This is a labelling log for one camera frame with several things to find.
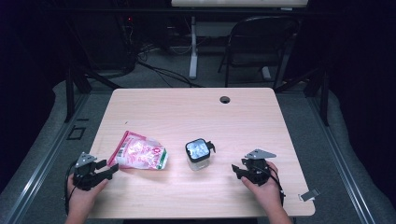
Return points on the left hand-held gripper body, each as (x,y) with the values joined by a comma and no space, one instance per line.
(85,174)

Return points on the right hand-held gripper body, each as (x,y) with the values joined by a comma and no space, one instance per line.
(257,171)

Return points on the pink and white snack bag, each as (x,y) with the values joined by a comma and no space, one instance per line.
(140,154)

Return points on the person's left hand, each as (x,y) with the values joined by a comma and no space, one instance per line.
(81,199)

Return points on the person's right hand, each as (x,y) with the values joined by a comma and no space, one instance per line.
(269,194)

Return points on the black tape strip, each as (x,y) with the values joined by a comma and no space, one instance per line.
(82,119)

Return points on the metal table clip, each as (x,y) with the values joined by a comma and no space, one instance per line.
(308,194)

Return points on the white desk leg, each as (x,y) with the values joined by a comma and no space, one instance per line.
(193,56)
(266,74)

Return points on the dark computer tower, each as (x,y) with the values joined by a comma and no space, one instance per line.
(102,46)

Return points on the black folding chair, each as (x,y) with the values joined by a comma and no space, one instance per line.
(261,34)

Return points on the aluminium floor rail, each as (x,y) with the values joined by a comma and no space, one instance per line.
(46,158)
(339,158)

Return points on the black metal frame stand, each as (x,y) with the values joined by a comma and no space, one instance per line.
(324,99)
(69,96)

